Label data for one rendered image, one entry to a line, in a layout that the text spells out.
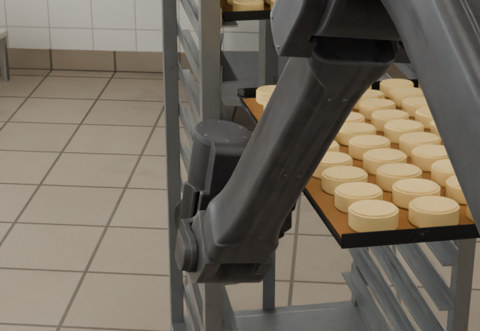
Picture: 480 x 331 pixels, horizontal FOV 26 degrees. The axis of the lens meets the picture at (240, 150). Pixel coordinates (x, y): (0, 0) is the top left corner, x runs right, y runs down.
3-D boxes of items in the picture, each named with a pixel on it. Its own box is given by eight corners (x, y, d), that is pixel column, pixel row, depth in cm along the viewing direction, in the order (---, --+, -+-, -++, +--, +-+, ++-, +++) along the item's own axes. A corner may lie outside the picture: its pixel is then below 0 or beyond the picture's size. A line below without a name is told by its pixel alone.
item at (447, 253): (458, 265, 183) (459, 249, 182) (443, 267, 183) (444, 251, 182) (358, 136, 242) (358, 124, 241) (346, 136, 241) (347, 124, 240)
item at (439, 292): (453, 309, 187) (455, 294, 185) (439, 311, 186) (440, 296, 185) (356, 171, 245) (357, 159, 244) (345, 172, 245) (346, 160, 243)
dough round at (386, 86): (376, 98, 153) (376, 84, 153) (382, 90, 158) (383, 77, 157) (411, 100, 152) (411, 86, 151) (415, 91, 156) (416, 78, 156)
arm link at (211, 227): (311, 4, 66) (461, 16, 70) (296, -61, 69) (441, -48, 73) (170, 293, 101) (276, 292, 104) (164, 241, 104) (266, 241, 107)
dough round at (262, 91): (271, 96, 155) (271, 83, 155) (297, 101, 152) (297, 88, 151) (248, 102, 152) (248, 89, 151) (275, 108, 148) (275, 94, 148)
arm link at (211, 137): (181, 279, 100) (266, 278, 102) (198, 173, 95) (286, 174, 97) (158, 216, 110) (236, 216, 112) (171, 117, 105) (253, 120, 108)
